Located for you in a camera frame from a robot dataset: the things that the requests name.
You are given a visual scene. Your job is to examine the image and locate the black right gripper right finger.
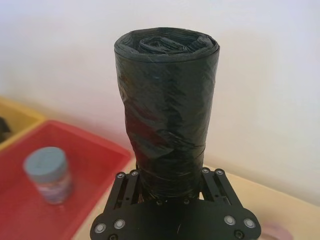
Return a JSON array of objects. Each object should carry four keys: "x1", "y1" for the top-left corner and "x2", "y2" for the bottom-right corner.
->
[{"x1": 197, "y1": 167, "x2": 263, "y2": 240}]

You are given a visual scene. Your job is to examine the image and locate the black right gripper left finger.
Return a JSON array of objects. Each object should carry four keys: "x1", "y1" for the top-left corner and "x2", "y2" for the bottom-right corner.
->
[{"x1": 90, "y1": 169, "x2": 144, "y2": 240}]

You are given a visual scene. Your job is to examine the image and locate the black plastic bag roll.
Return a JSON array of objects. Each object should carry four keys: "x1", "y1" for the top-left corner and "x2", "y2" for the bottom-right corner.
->
[{"x1": 113, "y1": 27, "x2": 221, "y2": 201}]

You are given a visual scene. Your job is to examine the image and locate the red plastic tray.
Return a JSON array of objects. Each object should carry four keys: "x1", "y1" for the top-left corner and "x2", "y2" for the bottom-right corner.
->
[{"x1": 0, "y1": 119, "x2": 133, "y2": 240}]

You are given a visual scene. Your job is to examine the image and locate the clear jar with blue lid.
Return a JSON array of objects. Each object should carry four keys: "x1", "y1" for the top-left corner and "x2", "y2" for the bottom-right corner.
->
[{"x1": 22, "y1": 147, "x2": 75, "y2": 207}]

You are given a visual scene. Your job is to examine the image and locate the yellow plastic tray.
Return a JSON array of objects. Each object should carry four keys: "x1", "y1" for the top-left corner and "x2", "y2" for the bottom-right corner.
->
[{"x1": 0, "y1": 95, "x2": 47, "y2": 152}]

